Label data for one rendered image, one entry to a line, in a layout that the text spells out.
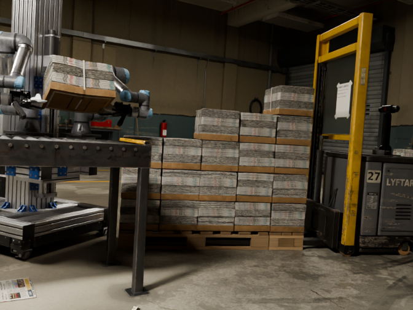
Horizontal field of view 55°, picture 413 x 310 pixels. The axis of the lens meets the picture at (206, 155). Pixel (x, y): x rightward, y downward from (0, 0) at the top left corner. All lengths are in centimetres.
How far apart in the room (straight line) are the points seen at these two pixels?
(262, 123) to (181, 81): 747
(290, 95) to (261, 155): 52
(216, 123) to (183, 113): 745
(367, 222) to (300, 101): 108
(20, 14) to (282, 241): 261
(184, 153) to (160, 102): 725
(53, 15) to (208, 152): 156
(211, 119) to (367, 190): 134
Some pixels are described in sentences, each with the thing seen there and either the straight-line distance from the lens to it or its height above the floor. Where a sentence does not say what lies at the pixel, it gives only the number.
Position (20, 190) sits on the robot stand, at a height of 38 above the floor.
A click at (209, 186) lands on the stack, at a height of 48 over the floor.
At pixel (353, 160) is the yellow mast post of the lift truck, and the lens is 320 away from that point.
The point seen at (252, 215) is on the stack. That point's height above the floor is 27.
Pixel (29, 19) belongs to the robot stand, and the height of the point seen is 162.
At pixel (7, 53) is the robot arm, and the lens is 290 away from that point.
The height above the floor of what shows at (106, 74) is 121.
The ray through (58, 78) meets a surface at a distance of 250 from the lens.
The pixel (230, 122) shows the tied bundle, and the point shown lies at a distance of 301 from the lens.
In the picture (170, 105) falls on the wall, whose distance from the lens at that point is 1028.
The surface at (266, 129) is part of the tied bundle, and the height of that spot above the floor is 94.
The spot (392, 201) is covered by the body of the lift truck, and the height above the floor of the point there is 44.
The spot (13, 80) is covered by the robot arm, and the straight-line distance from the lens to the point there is 258.
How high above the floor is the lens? 88
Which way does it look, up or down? 3 degrees down
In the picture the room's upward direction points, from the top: 4 degrees clockwise
